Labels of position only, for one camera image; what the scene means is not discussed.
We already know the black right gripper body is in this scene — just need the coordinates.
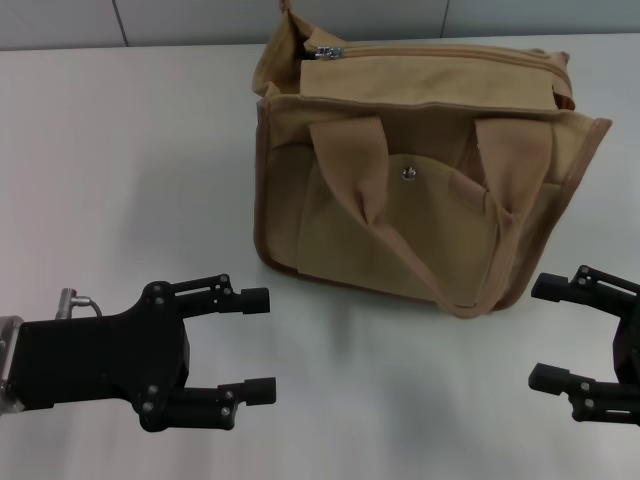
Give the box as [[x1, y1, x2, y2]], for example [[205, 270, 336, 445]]
[[613, 294, 640, 389]]

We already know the left gripper silver plug cable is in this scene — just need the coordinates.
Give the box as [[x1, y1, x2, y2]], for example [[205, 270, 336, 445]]
[[55, 288, 104, 321]]

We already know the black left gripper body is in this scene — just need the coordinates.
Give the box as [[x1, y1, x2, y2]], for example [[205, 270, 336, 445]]
[[9, 281, 191, 434]]

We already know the khaki canvas food bag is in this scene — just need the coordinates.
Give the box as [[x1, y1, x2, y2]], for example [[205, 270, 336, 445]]
[[251, 0, 614, 320]]

